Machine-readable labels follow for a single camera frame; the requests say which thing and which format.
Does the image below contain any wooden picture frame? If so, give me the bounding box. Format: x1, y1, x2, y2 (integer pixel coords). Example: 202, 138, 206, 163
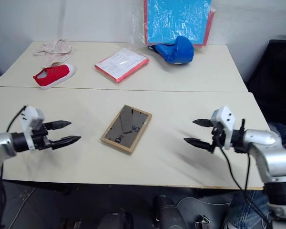
100, 104, 153, 155

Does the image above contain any dark rounded robot part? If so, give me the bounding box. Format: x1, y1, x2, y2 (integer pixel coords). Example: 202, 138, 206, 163
99, 208, 134, 229
153, 195, 189, 229

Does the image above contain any person's leg in jeans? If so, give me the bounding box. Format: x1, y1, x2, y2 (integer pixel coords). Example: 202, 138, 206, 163
225, 122, 286, 229

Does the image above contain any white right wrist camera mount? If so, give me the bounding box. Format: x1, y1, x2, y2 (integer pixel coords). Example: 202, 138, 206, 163
210, 106, 236, 150

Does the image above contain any red canvas shoe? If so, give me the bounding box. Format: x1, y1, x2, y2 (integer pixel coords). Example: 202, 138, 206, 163
32, 63, 76, 91

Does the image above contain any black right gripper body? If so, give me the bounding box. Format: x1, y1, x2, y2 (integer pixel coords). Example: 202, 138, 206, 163
211, 122, 226, 150

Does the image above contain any red white wrapped booklet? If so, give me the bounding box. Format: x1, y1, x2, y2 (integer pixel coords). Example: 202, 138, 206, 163
94, 47, 150, 84

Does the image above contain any blue board in plastic wrap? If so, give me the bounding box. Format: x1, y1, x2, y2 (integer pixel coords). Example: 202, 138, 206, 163
128, 0, 216, 51

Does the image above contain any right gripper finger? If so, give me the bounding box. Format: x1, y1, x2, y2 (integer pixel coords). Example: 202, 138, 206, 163
183, 137, 215, 154
192, 118, 214, 128

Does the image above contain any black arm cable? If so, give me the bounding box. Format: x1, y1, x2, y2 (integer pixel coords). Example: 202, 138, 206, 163
6, 106, 27, 133
215, 128, 274, 229

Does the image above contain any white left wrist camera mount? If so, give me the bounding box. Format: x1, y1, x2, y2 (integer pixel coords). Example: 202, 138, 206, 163
20, 106, 45, 151

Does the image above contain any black chair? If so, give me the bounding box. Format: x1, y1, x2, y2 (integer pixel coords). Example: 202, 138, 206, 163
244, 35, 286, 127

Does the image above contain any blue boxing glove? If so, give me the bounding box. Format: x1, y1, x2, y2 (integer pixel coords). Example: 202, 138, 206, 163
147, 35, 195, 65

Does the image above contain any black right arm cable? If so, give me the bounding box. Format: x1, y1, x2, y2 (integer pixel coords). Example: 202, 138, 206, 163
215, 128, 274, 229

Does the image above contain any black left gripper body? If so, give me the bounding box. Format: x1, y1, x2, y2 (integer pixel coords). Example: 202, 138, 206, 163
31, 123, 55, 151

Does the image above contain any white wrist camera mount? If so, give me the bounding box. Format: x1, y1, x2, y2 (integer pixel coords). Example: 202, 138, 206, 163
210, 106, 236, 150
20, 106, 45, 151

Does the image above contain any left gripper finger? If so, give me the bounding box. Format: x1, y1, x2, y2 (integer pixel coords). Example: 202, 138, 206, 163
51, 135, 82, 150
44, 120, 72, 131

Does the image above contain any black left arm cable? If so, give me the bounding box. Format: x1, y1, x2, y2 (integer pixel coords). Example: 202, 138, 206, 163
6, 106, 27, 133

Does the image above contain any pale pink cloth bag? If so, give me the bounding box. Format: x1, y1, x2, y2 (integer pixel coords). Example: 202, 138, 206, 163
32, 38, 73, 68

